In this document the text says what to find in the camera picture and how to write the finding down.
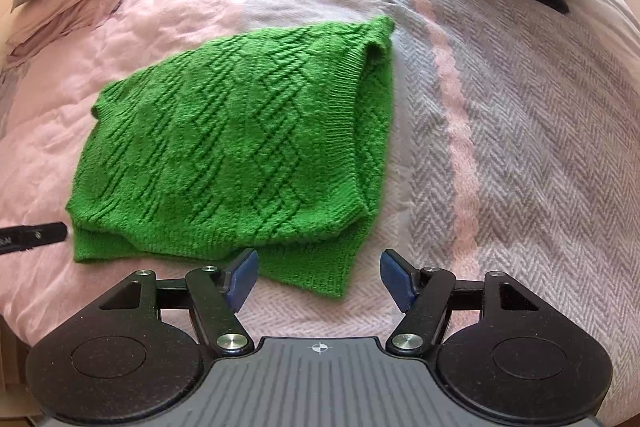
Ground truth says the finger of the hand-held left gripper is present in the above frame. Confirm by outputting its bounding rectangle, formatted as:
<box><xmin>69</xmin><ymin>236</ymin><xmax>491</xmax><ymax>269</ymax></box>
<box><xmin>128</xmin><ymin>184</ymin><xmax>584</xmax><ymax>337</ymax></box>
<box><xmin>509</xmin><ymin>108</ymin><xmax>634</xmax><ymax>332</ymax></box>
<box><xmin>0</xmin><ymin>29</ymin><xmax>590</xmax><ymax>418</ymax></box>
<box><xmin>22</xmin><ymin>221</ymin><xmax>69</xmax><ymax>251</ymax></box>

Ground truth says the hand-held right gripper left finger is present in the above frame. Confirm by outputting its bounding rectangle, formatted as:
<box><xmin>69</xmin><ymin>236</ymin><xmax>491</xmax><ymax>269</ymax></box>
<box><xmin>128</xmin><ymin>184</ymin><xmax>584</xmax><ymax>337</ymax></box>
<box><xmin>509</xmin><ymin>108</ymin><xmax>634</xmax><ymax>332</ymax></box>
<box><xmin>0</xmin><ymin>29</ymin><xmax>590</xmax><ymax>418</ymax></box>
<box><xmin>98</xmin><ymin>248</ymin><xmax>260</xmax><ymax>356</ymax></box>

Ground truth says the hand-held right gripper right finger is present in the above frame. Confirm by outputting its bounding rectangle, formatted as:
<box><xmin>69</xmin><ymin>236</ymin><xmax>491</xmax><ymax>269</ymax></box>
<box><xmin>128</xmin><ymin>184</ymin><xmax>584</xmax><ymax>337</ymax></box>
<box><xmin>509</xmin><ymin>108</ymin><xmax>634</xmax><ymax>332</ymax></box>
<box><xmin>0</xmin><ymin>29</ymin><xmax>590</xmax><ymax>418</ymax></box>
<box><xmin>380</xmin><ymin>249</ymin><xmax>541</xmax><ymax>354</ymax></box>

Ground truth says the green knitted sweater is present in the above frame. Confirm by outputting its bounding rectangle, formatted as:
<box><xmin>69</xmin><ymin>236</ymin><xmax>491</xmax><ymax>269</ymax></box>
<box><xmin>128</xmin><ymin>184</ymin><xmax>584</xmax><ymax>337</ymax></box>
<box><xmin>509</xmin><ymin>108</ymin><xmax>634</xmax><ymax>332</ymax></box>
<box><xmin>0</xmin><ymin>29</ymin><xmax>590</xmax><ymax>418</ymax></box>
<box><xmin>66</xmin><ymin>14</ymin><xmax>397</xmax><ymax>300</ymax></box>

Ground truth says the pink grey striped blanket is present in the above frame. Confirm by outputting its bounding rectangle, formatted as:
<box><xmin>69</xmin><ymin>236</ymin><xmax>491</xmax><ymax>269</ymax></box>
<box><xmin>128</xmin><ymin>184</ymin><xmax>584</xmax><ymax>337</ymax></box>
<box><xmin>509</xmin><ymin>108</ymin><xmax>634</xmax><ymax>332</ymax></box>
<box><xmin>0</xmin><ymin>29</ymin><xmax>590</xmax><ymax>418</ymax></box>
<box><xmin>0</xmin><ymin>0</ymin><xmax>640</xmax><ymax>358</ymax></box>

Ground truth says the folded mauve sheet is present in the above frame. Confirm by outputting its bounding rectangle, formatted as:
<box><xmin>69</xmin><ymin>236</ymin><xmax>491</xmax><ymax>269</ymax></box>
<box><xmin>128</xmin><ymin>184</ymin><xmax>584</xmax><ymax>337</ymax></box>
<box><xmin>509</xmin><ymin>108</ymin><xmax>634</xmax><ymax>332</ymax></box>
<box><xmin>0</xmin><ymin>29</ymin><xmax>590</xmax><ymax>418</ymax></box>
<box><xmin>0</xmin><ymin>0</ymin><xmax>123</xmax><ymax>80</ymax></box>

